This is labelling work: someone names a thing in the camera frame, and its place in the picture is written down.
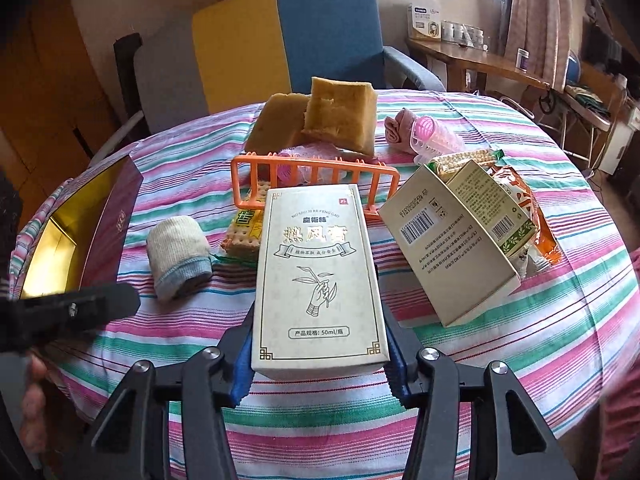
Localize cream herbal medicine box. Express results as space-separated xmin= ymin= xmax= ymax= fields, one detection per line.
xmin=252 ymin=184 xmax=390 ymax=380

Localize person left hand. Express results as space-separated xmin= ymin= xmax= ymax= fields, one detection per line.
xmin=21 ymin=353 xmax=47 ymax=454

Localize rolled beige sock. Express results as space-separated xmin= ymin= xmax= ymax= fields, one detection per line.
xmin=146 ymin=216 xmax=213 ymax=302

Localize striped tablecloth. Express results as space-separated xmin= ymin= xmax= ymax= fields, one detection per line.
xmin=37 ymin=90 xmax=639 ymax=479

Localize cream barcode box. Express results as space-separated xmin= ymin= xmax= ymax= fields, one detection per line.
xmin=378 ymin=160 xmax=536 ymax=327

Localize cracker packet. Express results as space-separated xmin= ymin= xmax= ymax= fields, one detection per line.
xmin=220 ymin=209 xmax=264 ymax=262
xmin=426 ymin=148 xmax=504 ymax=182

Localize orange plastic rack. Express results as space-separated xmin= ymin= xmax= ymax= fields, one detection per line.
xmin=230 ymin=153 xmax=400 ymax=220

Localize pink hair roller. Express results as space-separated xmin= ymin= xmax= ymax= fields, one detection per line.
xmin=274 ymin=142 xmax=362 ymax=187
xmin=410 ymin=116 xmax=465 ymax=164

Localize yellow sponge block left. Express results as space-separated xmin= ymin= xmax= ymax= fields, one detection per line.
xmin=244 ymin=93 xmax=312 ymax=155

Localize yellow sponge block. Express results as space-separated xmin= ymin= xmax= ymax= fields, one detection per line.
xmin=244 ymin=93 xmax=312 ymax=155
xmin=303 ymin=77 xmax=378 ymax=157

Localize pink rolled cloth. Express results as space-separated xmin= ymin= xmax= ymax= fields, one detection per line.
xmin=384 ymin=107 xmax=416 ymax=155

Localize blue yellow armchair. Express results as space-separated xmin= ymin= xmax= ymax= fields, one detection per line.
xmin=114 ymin=0 xmax=445 ymax=133

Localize yellow sponge block right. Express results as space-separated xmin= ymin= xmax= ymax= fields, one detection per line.
xmin=303 ymin=77 xmax=378 ymax=157

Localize wooden side desk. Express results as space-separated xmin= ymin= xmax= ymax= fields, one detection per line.
xmin=406 ymin=38 xmax=550 ymax=92

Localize white carton on desk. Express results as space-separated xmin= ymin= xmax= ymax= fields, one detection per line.
xmin=407 ymin=0 xmax=442 ymax=41

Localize curtain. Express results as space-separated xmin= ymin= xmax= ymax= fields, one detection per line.
xmin=502 ymin=0 xmax=572 ymax=90

